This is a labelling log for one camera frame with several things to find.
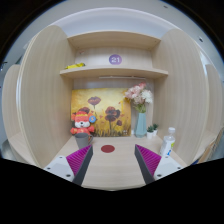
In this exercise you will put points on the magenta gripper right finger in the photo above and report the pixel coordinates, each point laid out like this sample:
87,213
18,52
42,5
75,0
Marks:
148,162

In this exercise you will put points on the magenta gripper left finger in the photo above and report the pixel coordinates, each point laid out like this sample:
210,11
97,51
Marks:
79,162

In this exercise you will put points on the clear plastic water bottle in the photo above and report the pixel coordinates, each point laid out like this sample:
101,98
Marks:
168,142

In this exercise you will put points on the grey mug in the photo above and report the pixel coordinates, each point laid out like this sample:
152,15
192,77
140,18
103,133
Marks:
83,139

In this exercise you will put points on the red round coaster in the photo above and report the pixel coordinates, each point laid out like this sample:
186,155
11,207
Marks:
107,148

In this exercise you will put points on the teal vase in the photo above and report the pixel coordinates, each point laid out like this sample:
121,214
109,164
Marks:
140,127

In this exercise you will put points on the small potted plant white pot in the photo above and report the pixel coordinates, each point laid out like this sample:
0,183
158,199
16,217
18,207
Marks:
150,132

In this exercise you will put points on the red plush toy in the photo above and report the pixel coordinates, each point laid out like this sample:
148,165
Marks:
83,123

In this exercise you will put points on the yellow poppy painting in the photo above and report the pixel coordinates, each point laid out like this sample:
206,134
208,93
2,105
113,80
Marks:
110,107

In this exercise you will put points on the pink white flower bouquet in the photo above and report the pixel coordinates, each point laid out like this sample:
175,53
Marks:
140,96

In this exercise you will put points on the wooden shelf unit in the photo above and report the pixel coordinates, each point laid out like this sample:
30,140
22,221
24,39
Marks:
36,93

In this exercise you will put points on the yellow object on shelf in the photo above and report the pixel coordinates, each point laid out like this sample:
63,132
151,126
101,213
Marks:
75,65

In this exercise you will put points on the purple round number sticker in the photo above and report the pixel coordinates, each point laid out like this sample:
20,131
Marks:
115,59

